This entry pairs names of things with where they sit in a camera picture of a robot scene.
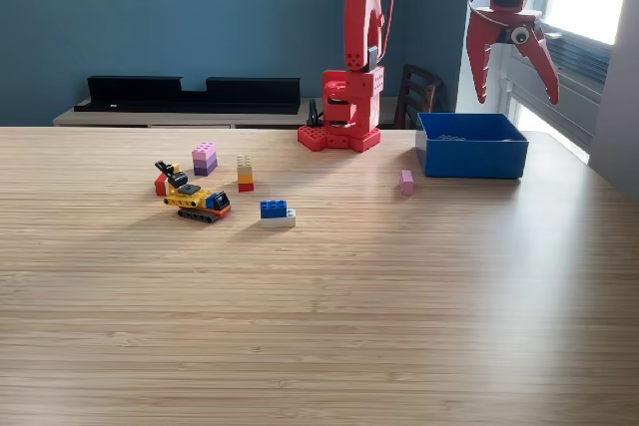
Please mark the small red brick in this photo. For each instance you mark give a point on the small red brick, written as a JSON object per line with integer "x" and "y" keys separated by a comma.
{"x": 160, "y": 185}

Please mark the yellow toy digger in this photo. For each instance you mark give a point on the yellow toy digger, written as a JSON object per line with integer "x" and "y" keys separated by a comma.
{"x": 192, "y": 199}

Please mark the pink purple brick stack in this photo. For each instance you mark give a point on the pink purple brick stack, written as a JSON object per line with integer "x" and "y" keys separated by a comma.
{"x": 204, "y": 161}

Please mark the blue white brick stack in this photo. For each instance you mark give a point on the blue white brick stack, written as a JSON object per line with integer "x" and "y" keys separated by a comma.
{"x": 273, "y": 211}

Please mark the dark wooden chair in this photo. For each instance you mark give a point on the dark wooden chair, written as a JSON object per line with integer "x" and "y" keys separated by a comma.
{"x": 419, "y": 74}

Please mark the tan orange red brick stack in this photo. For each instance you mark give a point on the tan orange red brick stack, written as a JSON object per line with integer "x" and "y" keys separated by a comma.
{"x": 245, "y": 176}

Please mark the black shelf riser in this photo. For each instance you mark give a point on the black shelf riser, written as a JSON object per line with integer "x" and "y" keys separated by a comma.
{"x": 150, "y": 92}

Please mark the blue plastic bin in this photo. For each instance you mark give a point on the blue plastic bin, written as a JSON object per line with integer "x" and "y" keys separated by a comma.
{"x": 474, "y": 156}

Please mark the grey window air conditioner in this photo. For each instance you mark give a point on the grey window air conditioner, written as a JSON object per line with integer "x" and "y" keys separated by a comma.
{"x": 574, "y": 77}

